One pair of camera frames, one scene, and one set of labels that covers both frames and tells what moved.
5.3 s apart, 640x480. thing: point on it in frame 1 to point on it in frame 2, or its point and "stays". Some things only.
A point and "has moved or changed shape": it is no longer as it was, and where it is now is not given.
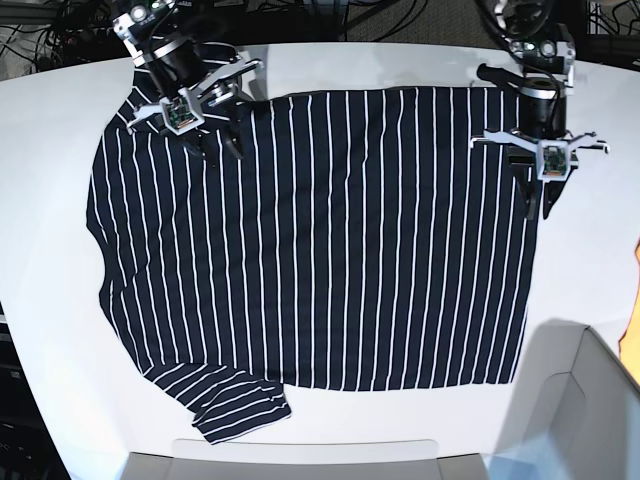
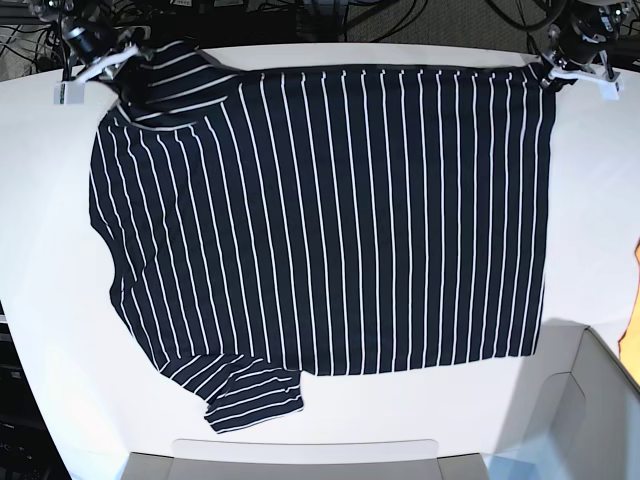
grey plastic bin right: [575, 414] stays
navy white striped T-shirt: [365, 240] has moved or changed shape
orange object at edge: [629, 343] stays
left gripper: [180, 67] to [112, 56]
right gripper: [542, 117] to [574, 52]
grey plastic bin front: [304, 459] stays
